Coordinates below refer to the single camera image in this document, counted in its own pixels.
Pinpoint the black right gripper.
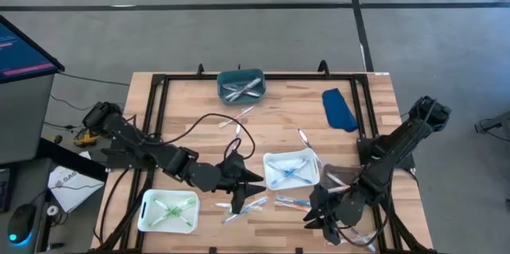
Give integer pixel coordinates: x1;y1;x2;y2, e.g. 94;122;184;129
303;196;343;246

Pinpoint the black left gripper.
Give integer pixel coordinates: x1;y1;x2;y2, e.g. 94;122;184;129
217;166;267;215

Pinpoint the blue toothbrush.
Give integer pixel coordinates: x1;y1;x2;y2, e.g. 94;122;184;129
269;172;292;188
221;196;269;225
275;195;312;207
266;161;296;178
286;159;311;178
290;170;316;186

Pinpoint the green toothbrush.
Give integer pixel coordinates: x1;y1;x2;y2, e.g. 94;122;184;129
149;210;176;227
173;198;199;214
173;210;194;226
152;199;176;215

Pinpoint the white plastic bin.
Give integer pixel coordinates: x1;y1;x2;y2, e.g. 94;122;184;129
137;189;200;234
262;148;321;191

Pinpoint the dark translucent plastic bin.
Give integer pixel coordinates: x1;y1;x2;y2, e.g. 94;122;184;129
321;164;371;195

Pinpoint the white toothbrush upper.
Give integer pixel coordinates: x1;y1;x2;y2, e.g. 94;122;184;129
297;127;325;168

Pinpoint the teal plastic bin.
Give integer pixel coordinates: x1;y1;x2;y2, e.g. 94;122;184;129
216;68;267;106

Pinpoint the blue cloth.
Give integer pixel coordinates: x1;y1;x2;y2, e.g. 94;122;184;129
321;88;359;133

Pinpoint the yellow tool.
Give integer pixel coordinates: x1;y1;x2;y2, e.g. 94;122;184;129
73;134;100;147

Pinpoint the white paper sheet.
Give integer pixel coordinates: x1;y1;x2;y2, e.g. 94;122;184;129
47;165;105;213

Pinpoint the grey stand leg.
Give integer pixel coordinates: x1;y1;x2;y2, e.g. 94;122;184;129
473;110;510;138

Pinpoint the dark office desk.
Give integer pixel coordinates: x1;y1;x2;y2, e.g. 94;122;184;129
0;137;108;254

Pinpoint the black computer mouse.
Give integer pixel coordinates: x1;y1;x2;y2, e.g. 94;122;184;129
6;203;36;245

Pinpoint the grey monitor stand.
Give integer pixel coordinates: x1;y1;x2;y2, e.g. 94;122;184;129
0;73;56;166

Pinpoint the black keyboard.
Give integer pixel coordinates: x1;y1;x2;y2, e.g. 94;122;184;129
0;167;15;213

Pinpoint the computer monitor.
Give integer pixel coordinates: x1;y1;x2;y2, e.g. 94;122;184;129
0;14;65;84

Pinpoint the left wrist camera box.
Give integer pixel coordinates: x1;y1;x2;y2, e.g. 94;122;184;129
225;150;247;170

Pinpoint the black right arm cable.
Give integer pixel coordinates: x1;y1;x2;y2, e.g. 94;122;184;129
336;190;390;248

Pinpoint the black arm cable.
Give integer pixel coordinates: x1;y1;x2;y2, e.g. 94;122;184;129
336;190;390;248
159;112;256;163

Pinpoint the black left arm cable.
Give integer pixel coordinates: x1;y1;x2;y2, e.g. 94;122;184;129
159;112;256;163

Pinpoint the black hanging cable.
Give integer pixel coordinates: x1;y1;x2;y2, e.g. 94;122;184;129
93;168;131;247

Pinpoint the thin black monitor cable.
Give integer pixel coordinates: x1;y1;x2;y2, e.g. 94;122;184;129
58;70;131;87

